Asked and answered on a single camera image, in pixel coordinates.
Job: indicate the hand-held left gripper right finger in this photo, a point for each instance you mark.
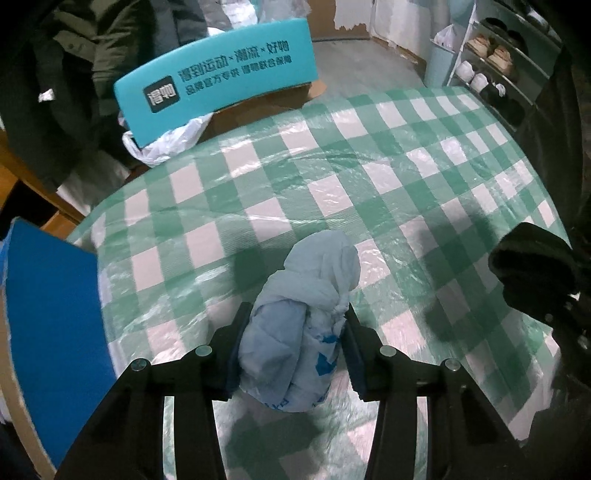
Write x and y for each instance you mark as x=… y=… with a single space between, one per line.
x=358 y=364

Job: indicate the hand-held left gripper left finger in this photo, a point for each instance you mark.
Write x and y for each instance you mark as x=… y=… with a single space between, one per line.
x=233 y=364

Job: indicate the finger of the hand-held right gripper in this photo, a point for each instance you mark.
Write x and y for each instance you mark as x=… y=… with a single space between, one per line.
x=561 y=323

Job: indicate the dark sock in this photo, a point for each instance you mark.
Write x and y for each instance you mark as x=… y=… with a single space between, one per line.
x=531 y=272

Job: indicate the white blue-printed plastic bag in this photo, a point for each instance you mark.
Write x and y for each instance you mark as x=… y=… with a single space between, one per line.
x=295 y=323

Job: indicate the green white checked tablecloth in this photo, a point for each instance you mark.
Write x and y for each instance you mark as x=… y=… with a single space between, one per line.
x=323 y=194

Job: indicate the blue cardboard box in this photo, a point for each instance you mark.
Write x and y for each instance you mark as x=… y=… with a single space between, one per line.
x=51 y=332

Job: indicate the plain white plastic bag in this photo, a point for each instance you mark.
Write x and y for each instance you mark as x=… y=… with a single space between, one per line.
x=166 y=138

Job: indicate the black shoe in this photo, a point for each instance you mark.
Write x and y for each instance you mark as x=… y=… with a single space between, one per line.
x=493 y=93

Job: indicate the white shoe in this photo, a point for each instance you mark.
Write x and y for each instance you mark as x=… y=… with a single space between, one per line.
x=464 y=71
x=479 y=81

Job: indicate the white shoe rack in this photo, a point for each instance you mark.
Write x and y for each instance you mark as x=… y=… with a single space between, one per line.
x=521 y=60

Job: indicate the tan shoe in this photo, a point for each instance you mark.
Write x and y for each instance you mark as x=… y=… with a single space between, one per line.
x=480 y=45
x=502 y=59

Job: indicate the teal printed cardboard box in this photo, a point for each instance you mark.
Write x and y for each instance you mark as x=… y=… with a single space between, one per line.
x=217 y=83

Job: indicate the light blue bin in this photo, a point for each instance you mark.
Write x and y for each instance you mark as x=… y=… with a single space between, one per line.
x=441 y=64

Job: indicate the small white bag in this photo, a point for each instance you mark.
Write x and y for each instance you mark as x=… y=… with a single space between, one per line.
x=444 y=38

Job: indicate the black jacket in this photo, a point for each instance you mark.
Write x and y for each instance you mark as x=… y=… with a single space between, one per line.
x=41 y=115

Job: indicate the olive green jacket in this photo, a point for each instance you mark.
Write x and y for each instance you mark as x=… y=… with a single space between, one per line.
x=106 y=41

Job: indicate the plastic wrapped bundle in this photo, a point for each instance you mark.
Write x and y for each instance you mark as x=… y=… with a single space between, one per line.
x=249 y=14

